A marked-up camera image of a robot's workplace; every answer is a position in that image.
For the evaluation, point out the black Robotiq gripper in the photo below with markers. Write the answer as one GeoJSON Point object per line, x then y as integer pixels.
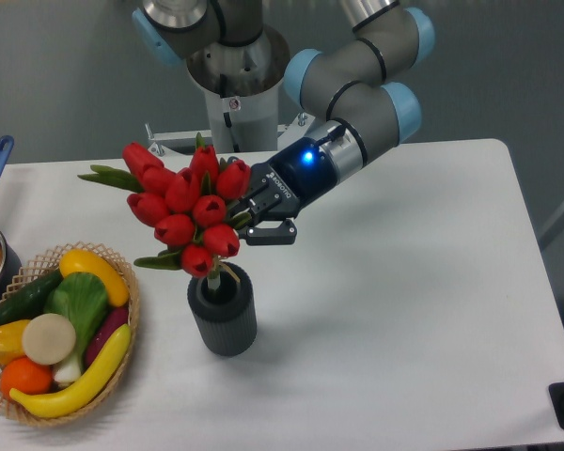
{"type": "Point", "coordinates": [282, 186]}

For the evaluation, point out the red tulip bouquet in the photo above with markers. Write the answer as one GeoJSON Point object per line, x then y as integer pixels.
{"type": "Point", "coordinates": [189, 211]}

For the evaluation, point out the dark grey ribbed vase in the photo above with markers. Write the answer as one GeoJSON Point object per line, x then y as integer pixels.
{"type": "Point", "coordinates": [227, 320]}

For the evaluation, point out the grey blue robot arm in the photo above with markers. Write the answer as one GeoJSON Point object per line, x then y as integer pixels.
{"type": "Point", "coordinates": [323, 117]}

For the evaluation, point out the yellow squash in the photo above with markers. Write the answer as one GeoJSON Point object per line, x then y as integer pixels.
{"type": "Point", "coordinates": [80, 260]}

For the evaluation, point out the purple eggplant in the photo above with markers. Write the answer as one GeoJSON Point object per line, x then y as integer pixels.
{"type": "Point", "coordinates": [112, 321]}

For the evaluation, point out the green bok choy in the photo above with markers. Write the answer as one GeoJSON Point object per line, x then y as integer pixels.
{"type": "Point", "coordinates": [81, 298]}

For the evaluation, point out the woven wicker basket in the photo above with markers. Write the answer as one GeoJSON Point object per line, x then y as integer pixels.
{"type": "Point", "coordinates": [48, 262]}

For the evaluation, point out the yellow banana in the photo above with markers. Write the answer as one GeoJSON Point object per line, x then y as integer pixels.
{"type": "Point", "coordinates": [85, 389]}

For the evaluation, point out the green cucumber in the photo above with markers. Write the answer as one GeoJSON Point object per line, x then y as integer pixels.
{"type": "Point", "coordinates": [29, 301]}

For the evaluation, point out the beige round disc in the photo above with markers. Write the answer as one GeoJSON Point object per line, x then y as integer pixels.
{"type": "Point", "coordinates": [48, 339]}

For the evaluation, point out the yellow bell pepper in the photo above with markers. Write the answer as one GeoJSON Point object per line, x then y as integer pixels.
{"type": "Point", "coordinates": [11, 341]}

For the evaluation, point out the orange fruit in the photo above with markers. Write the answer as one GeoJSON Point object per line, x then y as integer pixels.
{"type": "Point", "coordinates": [26, 376]}

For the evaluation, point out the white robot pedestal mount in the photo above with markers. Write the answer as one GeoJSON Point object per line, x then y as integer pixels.
{"type": "Point", "coordinates": [241, 86]}

